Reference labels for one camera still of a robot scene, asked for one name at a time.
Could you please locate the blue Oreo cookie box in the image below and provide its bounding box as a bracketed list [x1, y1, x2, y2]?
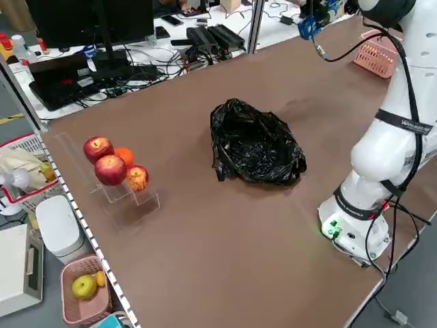
[297, 14, 322, 40]

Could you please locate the black plastic bag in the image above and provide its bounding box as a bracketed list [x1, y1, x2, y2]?
[209, 98, 308, 187]

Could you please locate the pink plastic basket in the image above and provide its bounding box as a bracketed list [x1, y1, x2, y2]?
[352, 29, 401, 80]
[60, 255, 114, 325]

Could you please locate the red rimmed white basket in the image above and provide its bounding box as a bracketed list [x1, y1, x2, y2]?
[0, 134, 61, 206]

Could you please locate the beige cloth bag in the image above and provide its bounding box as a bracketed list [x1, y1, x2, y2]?
[0, 148, 46, 179]

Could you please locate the mottled red yellow apple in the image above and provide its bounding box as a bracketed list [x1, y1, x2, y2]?
[125, 165, 150, 193]

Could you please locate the orange fruit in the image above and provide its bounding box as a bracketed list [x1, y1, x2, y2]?
[113, 147, 135, 169]

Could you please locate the clear acrylic fruit stand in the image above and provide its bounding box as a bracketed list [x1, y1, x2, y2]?
[53, 131, 161, 227]

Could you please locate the black power supply unit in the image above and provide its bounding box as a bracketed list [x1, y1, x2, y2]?
[185, 26, 220, 53]
[206, 24, 246, 49]

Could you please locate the black smartphone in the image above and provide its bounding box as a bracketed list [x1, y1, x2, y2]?
[160, 14, 185, 28]

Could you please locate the yellow green fruit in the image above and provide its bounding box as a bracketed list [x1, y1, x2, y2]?
[40, 162, 57, 182]

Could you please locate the white waste bin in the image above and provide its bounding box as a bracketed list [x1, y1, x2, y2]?
[35, 195, 85, 265]

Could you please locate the black laptop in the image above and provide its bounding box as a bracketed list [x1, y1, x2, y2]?
[28, 53, 105, 112]

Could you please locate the black computer monitor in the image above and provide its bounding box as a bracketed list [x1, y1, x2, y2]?
[25, 0, 156, 80]

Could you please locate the white desk fan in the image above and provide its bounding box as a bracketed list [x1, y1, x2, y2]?
[0, 168, 32, 217]

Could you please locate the white plastic bottle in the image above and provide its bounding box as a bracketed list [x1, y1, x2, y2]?
[11, 33, 39, 66]

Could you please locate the grey metal box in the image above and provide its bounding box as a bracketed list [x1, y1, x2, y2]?
[0, 223, 45, 317]

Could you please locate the grey floor adapter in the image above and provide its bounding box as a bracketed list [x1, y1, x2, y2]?
[388, 308, 409, 325]

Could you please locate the brown cardboard box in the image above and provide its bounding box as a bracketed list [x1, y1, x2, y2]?
[0, 0, 36, 33]

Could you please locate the aluminium frame post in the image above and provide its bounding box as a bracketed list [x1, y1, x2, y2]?
[246, 0, 265, 55]
[0, 53, 49, 133]

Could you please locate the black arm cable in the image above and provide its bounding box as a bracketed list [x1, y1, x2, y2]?
[311, 16, 432, 274]

